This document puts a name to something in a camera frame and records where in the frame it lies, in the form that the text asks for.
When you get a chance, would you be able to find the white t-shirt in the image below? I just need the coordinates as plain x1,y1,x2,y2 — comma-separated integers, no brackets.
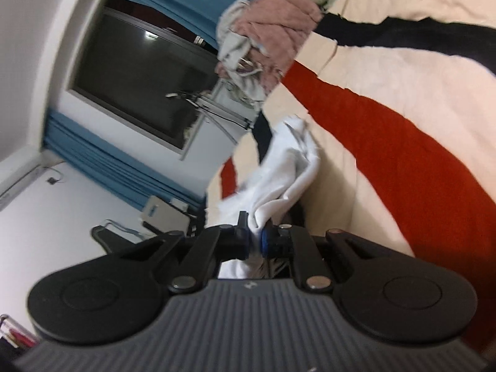
207,116,320,280

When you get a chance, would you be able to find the pile of light clothes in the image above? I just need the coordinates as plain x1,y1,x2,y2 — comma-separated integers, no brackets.
214,0,350,113

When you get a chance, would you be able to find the white black chair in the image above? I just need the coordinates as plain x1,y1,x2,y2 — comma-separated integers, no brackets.
140,196,196,236

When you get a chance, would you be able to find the striped fleece blanket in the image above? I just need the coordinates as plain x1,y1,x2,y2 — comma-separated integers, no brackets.
206,0,495,352

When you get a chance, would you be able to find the dark window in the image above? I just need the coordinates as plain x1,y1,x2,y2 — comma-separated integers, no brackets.
72,0,218,151

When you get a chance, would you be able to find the pink fluffy blanket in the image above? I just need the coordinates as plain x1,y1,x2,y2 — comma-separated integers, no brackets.
214,0,325,94

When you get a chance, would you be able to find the white air conditioner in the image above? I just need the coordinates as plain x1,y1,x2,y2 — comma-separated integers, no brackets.
0,145,65,210

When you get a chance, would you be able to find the camera tripod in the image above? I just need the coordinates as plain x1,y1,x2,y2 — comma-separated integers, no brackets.
164,80,257,160

